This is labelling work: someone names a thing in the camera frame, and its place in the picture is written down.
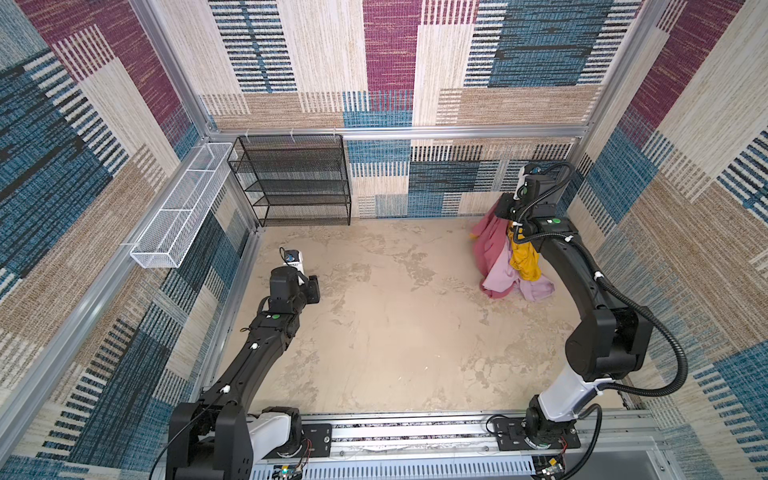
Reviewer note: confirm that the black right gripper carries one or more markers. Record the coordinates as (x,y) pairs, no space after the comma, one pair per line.
(505,199)

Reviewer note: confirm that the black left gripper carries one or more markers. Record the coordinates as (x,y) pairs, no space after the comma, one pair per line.
(312,292)

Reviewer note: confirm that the magenta cloth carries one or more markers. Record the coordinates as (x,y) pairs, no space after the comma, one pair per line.
(489,237)

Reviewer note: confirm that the yellow cloth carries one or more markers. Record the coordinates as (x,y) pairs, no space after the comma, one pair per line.
(524,258)

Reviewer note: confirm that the light pink cloth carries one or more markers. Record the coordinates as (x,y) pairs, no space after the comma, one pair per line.
(503,280)

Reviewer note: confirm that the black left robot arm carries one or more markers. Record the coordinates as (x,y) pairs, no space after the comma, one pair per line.
(214,437)

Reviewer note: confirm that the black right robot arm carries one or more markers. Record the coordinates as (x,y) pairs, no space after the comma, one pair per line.
(610,340)

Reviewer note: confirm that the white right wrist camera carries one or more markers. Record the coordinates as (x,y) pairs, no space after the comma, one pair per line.
(531,169)

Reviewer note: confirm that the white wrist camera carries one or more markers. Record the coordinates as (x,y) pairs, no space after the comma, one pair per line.
(531,169)
(293,258)

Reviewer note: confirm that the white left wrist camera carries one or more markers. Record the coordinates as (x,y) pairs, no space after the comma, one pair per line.
(293,258)

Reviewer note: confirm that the black wire shelf rack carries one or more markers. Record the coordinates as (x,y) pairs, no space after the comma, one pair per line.
(294,180)

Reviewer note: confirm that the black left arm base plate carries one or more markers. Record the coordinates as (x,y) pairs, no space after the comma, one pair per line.
(315,442)

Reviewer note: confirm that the white mesh wall basket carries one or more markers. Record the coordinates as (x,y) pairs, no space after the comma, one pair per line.
(166,241)

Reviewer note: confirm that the white slotted cable duct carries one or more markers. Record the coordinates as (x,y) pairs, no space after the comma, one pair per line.
(435,468)

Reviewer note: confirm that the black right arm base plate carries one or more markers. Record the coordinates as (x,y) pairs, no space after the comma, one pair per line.
(524,434)

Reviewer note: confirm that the aluminium front rail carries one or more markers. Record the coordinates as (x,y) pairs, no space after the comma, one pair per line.
(615,445)

